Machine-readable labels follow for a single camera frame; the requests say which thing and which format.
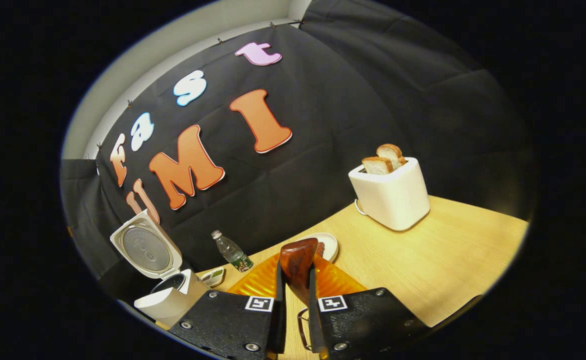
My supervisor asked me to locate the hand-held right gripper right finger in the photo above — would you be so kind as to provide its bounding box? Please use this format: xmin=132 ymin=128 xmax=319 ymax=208
xmin=309 ymin=256 xmax=431 ymax=360

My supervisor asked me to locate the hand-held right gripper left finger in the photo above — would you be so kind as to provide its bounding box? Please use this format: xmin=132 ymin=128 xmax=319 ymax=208
xmin=169 ymin=257 xmax=288 ymax=360

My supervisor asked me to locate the small white dish green filling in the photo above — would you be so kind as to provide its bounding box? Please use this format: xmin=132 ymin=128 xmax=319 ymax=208
xmin=200 ymin=267 xmax=225 ymax=288

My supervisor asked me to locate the white toaster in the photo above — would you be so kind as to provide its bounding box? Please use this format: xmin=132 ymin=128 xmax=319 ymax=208
xmin=348 ymin=156 xmax=431 ymax=232

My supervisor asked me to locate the white rice cooker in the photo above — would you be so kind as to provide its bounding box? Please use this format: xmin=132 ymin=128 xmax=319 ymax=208
xmin=109 ymin=209 xmax=209 ymax=330

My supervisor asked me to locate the clear plastic water bottle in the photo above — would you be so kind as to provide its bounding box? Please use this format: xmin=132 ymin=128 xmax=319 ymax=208
xmin=211 ymin=229 xmax=254 ymax=273

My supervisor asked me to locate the white round plate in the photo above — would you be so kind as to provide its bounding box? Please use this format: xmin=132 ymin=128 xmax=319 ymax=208
xmin=298 ymin=232 xmax=339 ymax=263

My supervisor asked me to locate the brown wooden spoon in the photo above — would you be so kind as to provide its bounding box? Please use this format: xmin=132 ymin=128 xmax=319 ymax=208
xmin=279 ymin=238 xmax=320 ymax=307

